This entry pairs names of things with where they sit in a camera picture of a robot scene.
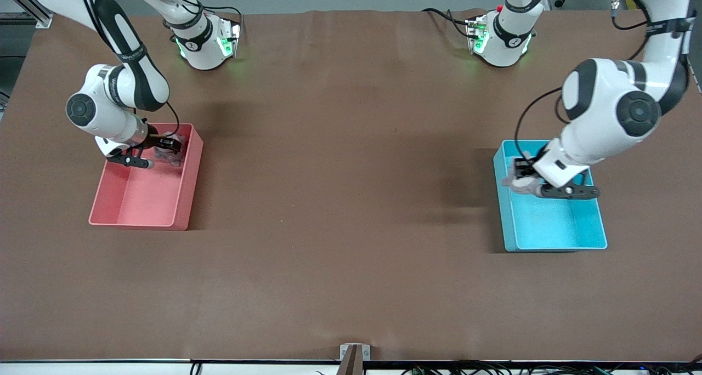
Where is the grey Totoro plush toy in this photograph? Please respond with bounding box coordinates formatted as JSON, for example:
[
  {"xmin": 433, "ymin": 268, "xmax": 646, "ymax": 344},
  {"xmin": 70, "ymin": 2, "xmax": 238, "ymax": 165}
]
[
  {"xmin": 154, "ymin": 134, "xmax": 188, "ymax": 168},
  {"xmin": 503, "ymin": 152, "xmax": 544, "ymax": 195}
]

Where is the blue plastic box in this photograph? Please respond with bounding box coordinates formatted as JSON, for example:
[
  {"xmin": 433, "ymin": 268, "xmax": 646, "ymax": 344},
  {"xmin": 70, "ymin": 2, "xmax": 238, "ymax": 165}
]
[{"xmin": 493, "ymin": 139, "xmax": 608, "ymax": 252}]

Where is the pink plastic box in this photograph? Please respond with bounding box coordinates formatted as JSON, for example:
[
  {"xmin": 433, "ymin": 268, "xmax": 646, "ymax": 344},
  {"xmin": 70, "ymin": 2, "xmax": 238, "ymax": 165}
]
[{"xmin": 89, "ymin": 122, "xmax": 204, "ymax": 231}]

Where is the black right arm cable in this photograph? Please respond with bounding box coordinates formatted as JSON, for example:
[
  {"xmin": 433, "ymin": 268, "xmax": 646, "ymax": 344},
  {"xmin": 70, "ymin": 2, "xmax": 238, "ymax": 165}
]
[{"xmin": 165, "ymin": 101, "xmax": 182, "ymax": 139}]

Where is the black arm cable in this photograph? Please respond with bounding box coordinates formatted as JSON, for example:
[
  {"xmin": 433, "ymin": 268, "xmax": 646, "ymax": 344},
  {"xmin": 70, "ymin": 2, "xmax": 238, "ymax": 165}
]
[
  {"xmin": 165, "ymin": 101, "xmax": 182, "ymax": 139},
  {"xmin": 513, "ymin": 87, "xmax": 565, "ymax": 164}
]

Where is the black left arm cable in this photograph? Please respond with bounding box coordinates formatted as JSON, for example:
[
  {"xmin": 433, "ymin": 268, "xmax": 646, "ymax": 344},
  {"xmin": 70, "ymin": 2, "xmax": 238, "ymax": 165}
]
[{"xmin": 513, "ymin": 87, "xmax": 565, "ymax": 164}]

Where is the aluminium frame post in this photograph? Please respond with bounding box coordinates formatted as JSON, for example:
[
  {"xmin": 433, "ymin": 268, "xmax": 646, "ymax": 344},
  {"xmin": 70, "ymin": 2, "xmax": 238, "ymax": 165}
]
[{"xmin": 0, "ymin": 0, "xmax": 53, "ymax": 29}]

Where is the black base cable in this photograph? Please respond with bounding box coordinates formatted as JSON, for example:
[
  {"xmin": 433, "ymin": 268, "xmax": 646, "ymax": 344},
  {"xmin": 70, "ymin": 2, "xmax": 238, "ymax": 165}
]
[{"xmin": 421, "ymin": 7, "xmax": 473, "ymax": 39}]

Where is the grey metal bracket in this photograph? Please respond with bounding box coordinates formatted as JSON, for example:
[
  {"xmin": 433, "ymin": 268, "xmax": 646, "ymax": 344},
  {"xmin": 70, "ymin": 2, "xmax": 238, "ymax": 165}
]
[{"xmin": 339, "ymin": 343, "xmax": 371, "ymax": 361}]

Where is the dark brown post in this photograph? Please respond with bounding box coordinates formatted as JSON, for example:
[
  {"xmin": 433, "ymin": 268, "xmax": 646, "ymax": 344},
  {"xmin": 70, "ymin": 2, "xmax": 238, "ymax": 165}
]
[{"xmin": 337, "ymin": 345, "xmax": 364, "ymax": 375}]

